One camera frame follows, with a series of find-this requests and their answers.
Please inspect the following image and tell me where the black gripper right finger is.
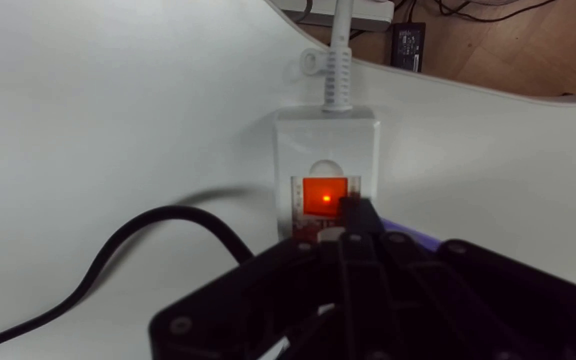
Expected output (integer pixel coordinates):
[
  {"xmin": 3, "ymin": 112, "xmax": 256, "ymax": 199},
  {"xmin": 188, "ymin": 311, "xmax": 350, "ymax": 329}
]
[{"xmin": 337, "ymin": 197, "xmax": 576, "ymax": 360}]

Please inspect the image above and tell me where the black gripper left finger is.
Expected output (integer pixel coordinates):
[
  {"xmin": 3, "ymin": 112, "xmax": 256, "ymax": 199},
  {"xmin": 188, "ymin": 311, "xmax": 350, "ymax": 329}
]
[{"xmin": 147, "ymin": 241, "xmax": 337, "ymax": 360}]

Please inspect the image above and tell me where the white power strip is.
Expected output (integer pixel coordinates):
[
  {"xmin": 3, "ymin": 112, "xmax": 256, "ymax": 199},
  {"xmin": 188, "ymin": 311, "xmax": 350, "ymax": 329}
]
[{"xmin": 271, "ymin": 106, "xmax": 380, "ymax": 239}]

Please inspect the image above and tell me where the purple paper mat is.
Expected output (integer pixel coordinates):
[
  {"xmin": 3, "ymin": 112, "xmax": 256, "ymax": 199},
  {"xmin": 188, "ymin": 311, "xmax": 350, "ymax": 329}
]
[{"xmin": 378, "ymin": 219, "xmax": 442, "ymax": 253}]

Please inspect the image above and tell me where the black plug with cable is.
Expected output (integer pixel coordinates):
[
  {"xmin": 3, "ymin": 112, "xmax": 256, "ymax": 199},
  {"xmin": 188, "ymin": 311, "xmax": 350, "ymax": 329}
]
[{"xmin": 0, "ymin": 207, "xmax": 252, "ymax": 346}]

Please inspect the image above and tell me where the white power strip cable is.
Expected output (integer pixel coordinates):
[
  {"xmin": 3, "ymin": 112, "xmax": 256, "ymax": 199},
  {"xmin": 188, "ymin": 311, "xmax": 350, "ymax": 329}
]
[{"xmin": 298, "ymin": 0, "xmax": 356, "ymax": 115}]

